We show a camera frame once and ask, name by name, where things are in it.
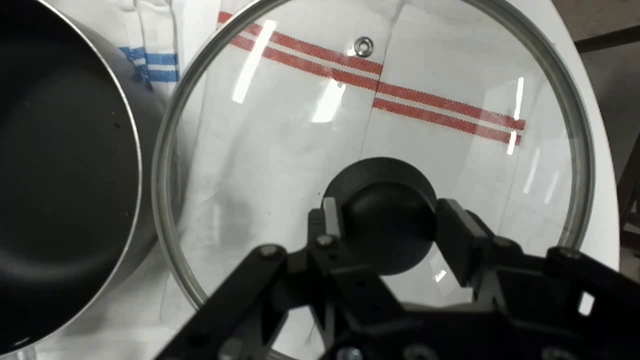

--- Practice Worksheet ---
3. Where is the white towel with red stripes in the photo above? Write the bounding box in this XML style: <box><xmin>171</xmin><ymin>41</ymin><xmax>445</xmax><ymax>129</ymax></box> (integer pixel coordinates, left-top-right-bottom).
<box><xmin>38</xmin><ymin>0</ymin><xmax>601</xmax><ymax>360</ymax></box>

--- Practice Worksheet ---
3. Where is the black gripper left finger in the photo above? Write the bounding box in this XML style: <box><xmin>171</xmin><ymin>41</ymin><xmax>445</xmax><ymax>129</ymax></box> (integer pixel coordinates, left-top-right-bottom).
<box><xmin>155</xmin><ymin>195</ymin><xmax>402</xmax><ymax>360</ymax></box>

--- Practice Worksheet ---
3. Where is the black cooking pot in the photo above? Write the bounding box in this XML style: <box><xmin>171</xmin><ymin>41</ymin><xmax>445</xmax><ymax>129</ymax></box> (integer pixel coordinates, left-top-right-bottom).
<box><xmin>0</xmin><ymin>0</ymin><xmax>170</xmax><ymax>355</ymax></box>

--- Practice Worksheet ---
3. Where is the glass lid with black knob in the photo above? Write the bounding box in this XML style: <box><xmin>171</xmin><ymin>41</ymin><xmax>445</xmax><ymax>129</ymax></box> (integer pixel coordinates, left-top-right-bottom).
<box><xmin>150</xmin><ymin>0</ymin><xmax>598</xmax><ymax>325</ymax></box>

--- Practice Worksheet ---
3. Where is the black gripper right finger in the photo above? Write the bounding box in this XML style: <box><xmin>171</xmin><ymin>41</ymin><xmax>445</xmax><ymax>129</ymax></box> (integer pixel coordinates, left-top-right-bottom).
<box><xmin>436</xmin><ymin>195</ymin><xmax>640</xmax><ymax>322</ymax></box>

